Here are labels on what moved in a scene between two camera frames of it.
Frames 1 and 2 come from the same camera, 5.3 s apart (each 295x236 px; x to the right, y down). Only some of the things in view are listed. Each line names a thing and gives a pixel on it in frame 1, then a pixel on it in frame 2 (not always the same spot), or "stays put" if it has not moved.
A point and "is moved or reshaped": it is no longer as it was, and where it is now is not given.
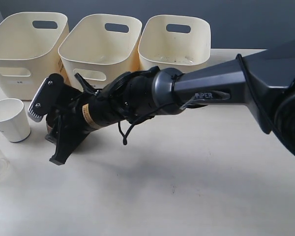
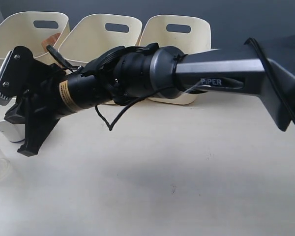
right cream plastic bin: x=175 y=41 stays put
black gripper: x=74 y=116 to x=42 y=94
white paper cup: x=9 y=117 stays put
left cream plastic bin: x=24 y=52 stays put
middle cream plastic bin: x=100 y=47 stays put
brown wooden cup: x=49 y=122 is moved or reshaped
